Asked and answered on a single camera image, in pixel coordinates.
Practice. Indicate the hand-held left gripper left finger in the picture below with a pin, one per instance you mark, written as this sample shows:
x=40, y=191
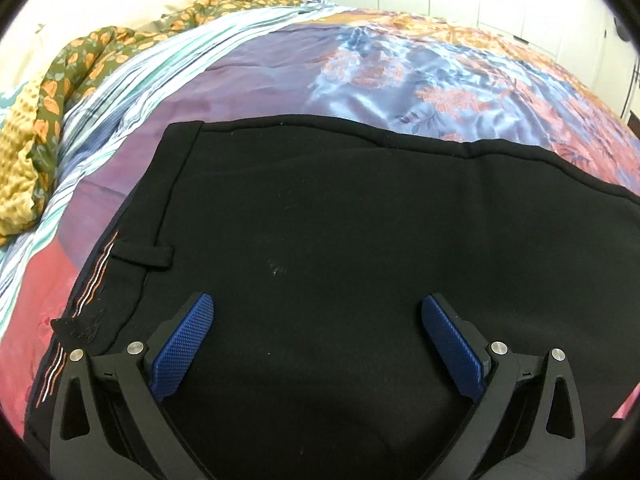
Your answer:
x=182, y=345

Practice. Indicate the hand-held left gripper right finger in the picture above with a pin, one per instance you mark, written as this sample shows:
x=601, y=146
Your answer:
x=450, y=345

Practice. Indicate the black pants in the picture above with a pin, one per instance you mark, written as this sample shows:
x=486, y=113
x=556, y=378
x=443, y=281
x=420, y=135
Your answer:
x=325, y=220

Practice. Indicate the yellow dotted cloth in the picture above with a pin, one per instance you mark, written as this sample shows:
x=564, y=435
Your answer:
x=20, y=160

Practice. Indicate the colourful floral satin bedspread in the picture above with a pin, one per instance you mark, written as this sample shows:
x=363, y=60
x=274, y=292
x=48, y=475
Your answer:
x=280, y=75

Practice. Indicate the striped bed sheet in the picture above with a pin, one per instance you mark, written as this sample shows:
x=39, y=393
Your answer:
x=165, y=55

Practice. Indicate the green floral cloth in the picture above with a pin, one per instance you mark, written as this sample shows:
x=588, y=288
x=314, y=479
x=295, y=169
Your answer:
x=100, y=45

